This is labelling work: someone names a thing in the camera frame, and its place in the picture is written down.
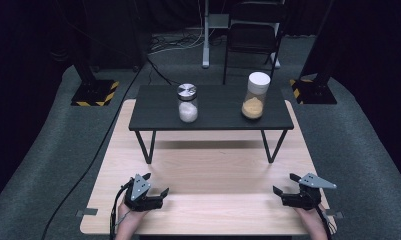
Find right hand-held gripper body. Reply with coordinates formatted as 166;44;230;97
280;172;338;212

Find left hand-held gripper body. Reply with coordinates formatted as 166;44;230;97
123;173;165;213

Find glass jar with metal lid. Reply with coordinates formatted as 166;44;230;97
176;82;200;124

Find clear jar with white lid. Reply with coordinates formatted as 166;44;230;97
240;71;272;121

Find black shelf with metal legs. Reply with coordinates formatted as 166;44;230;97
128;84;295;165

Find person's right hand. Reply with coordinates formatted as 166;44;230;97
293;202;338;234

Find person's left hand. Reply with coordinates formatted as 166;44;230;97
116;199;150;234

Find grey tape strip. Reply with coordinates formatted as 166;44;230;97
75;207;99;218
325;210;345;220

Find striped black stand base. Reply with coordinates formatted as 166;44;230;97
289;71;339;106
70;63;121;108

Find dark cart on casters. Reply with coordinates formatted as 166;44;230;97
86;0;148;74

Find black folding chair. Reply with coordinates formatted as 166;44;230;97
221;0;288;86

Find white desk leg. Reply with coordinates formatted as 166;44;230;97
201;0;231;70

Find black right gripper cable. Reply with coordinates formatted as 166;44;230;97
316;203;335;240

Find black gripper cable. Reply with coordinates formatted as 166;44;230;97
316;203;335;240
109;185;131;240

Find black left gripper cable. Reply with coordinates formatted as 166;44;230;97
109;185;131;240

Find long black floor cable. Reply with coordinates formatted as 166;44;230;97
40;58;173;240

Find bundle of floor cables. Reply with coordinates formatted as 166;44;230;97
147;30;224;56

